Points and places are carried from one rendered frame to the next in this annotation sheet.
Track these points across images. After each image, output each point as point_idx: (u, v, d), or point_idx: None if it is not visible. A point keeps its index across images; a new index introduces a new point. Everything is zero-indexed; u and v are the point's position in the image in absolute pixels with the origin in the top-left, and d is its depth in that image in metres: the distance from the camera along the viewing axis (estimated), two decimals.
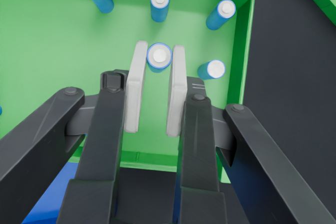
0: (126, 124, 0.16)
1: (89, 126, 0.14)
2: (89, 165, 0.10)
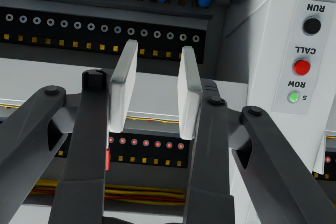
0: (110, 124, 0.16)
1: (70, 125, 0.14)
2: (77, 165, 0.09)
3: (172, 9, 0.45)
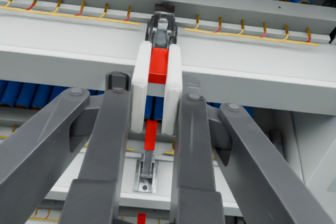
0: (130, 124, 0.16)
1: None
2: (93, 165, 0.10)
3: None
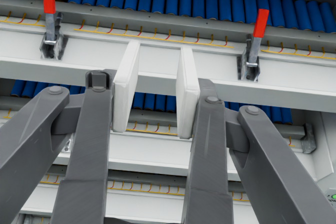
0: (113, 124, 0.16)
1: (74, 125, 0.14)
2: (79, 165, 0.09)
3: None
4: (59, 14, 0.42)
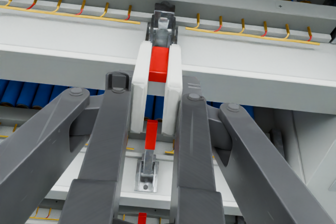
0: (130, 124, 0.16)
1: None
2: (93, 165, 0.10)
3: None
4: None
